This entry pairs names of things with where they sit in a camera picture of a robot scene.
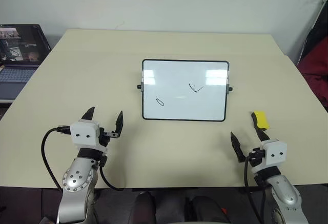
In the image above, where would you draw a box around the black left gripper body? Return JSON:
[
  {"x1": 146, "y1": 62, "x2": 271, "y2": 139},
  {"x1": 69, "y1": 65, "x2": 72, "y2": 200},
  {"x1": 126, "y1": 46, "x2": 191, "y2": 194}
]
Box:
[{"x1": 98, "y1": 127, "x2": 116, "y2": 156}]

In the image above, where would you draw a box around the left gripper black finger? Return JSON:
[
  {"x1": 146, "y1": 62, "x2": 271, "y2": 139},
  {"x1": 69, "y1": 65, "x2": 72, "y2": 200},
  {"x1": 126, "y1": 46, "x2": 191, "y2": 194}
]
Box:
[
  {"x1": 113, "y1": 110, "x2": 124, "y2": 139},
  {"x1": 81, "y1": 106, "x2": 97, "y2": 121}
]

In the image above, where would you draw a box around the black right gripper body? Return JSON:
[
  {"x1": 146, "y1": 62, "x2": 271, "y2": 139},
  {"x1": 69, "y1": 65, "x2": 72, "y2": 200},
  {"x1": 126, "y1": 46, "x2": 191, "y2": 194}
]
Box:
[{"x1": 247, "y1": 147, "x2": 266, "y2": 168}]

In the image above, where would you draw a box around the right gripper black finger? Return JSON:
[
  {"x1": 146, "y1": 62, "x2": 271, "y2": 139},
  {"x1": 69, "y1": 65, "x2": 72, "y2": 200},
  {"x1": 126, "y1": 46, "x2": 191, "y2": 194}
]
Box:
[
  {"x1": 230, "y1": 131, "x2": 246, "y2": 163},
  {"x1": 255, "y1": 126, "x2": 271, "y2": 142}
]

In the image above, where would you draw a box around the yellow eraser with black felt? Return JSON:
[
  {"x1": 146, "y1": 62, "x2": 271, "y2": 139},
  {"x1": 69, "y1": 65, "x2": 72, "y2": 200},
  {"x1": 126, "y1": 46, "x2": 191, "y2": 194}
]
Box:
[{"x1": 250, "y1": 110, "x2": 271, "y2": 131}]

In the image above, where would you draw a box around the dark rounded shape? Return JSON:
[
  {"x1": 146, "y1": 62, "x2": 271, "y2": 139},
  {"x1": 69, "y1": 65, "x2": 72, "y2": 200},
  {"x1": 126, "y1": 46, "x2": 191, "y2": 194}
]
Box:
[
  {"x1": 129, "y1": 191, "x2": 157, "y2": 224},
  {"x1": 183, "y1": 195, "x2": 231, "y2": 224}
]

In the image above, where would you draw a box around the small black-framed whiteboard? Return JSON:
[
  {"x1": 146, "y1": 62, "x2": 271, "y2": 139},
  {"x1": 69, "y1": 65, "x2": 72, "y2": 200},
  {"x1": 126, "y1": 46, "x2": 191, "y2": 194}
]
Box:
[{"x1": 135, "y1": 58, "x2": 234, "y2": 122}]

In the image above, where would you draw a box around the dark red fabric bag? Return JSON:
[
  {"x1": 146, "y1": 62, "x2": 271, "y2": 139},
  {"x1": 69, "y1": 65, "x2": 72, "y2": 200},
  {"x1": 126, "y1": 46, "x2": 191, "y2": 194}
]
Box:
[{"x1": 298, "y1": 35, "x2": 328, "y2": 113}]

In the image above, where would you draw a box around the open grey laptop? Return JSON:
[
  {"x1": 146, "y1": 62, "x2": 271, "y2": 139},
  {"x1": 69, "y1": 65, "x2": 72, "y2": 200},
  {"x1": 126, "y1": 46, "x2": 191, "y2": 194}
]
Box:
[{"x1": 0, "y1": 24, "x2": 52, "y2": 101}]

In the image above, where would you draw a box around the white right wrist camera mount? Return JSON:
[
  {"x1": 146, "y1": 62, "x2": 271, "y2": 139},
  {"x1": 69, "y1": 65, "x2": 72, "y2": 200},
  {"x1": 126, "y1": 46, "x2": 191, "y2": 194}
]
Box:
[{"x1": 259, "y1": 138, "x2": 288, "y2": 168}]

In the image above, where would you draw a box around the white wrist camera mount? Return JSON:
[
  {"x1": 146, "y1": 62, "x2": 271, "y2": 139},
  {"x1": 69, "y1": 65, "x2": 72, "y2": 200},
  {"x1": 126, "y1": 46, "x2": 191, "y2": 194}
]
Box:
[
  {"x1": 259, "y1": 138, "x2": 288, "y2": 168},
  {"x1": 69, "y1": 119, "x2": 100, "y2": 148}
]

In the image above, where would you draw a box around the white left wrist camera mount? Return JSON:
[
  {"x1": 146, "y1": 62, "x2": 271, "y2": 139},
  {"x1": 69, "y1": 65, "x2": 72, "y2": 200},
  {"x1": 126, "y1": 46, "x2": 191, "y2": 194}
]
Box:
[{"x1": 69, "y1": 119, "x2": 100, "y2": 148}]

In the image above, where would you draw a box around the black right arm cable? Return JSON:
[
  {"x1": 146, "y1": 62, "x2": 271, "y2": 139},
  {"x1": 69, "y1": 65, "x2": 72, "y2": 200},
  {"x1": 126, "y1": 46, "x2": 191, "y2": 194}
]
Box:
[{"x1": 243, "y1": 156, "x2": 267, "y2": 224}]

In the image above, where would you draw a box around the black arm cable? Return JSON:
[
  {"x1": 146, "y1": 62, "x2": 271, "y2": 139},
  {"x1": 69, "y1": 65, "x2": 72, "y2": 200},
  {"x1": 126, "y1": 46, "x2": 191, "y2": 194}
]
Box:
[
  {"x1": 40, "y1": 125, "x2": 71, "y2": 193},
  {"x1": 243, "y1": 156, "x2": 267, "y2": 224},
  {"x1": 98, "y1": 156, "x2": 125, "y2": 191}
]

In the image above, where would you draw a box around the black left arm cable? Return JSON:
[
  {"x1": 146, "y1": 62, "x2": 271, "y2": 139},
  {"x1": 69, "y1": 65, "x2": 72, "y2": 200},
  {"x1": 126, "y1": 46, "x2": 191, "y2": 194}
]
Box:
[
  {"x1": 40, "y1": 125, "x2": 71, "y2": 193},
  {"x1": 98, "y1": 156, "x2": 125, "y2": 191}
]

